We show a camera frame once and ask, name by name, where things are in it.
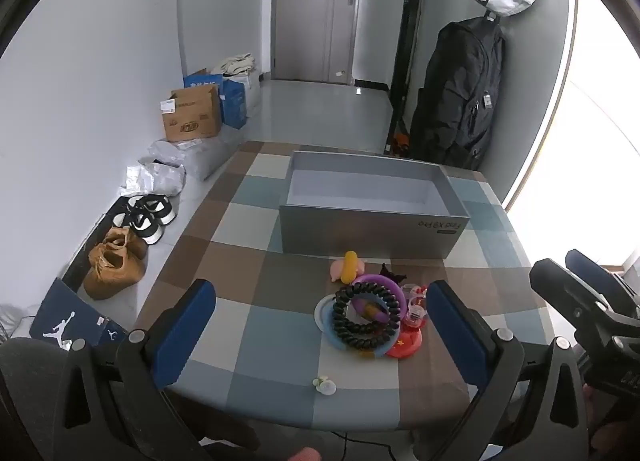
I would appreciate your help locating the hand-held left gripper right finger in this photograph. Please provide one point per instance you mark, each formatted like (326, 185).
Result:
(457, 336)

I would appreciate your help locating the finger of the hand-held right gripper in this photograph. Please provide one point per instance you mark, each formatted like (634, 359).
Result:
(590, 268)
(555, 278)

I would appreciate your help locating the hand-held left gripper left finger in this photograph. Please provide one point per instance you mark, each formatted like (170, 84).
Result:
(185, 331)

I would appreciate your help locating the grey cardboard box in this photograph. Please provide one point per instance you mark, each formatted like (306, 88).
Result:
(375, 236)

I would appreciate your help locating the pink and yellow pig toy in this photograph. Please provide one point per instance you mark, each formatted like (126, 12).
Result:
(345, 268)

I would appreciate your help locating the light blue bangle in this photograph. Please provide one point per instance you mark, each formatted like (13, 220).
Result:
(322, 316)

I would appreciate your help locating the orange bead ornament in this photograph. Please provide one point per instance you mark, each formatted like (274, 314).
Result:
(372, 311)

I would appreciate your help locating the checkered tablecloth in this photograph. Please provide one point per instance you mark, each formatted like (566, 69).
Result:
(250, 266)

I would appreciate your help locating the brown boot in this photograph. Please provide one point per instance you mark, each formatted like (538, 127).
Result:
(131, 241)
(110, 276)

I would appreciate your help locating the dark bow hair clip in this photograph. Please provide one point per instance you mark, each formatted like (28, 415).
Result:
(387, 272)

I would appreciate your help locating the bright window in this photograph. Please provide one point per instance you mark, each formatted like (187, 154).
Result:
(590, 141)

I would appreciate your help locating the dark blue shoe box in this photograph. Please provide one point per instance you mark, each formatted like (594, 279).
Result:
(55, 316)

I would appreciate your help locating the small white earring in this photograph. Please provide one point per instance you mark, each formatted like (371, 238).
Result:
(327, 387)

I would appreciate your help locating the silver plastic bags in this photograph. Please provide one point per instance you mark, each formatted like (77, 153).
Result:
(160, 178)

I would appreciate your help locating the dark grey cloth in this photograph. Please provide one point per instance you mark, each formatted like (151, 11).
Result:
(25, 391)

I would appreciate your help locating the grey parcel bag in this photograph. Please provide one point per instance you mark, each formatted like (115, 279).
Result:
(200, 158)

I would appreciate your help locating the orange tool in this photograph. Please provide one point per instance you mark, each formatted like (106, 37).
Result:
(401, 141)

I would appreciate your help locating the black backpack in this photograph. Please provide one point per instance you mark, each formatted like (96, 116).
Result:
(460, 91)

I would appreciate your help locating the brown cardboard box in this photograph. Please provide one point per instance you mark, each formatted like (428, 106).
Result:
(192, 116)

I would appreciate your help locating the blue cardboard box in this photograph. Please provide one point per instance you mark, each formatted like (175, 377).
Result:
(234, 103)

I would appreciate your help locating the white plastic bag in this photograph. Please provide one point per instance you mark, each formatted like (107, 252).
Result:
(252, 91)

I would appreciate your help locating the white folded cloth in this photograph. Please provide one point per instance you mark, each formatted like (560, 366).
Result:
(237, 63)

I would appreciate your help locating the black rack pole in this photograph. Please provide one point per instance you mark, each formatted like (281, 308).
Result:
(407, 41)

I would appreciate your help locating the grey door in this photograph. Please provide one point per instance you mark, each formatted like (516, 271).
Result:
(310, 16)

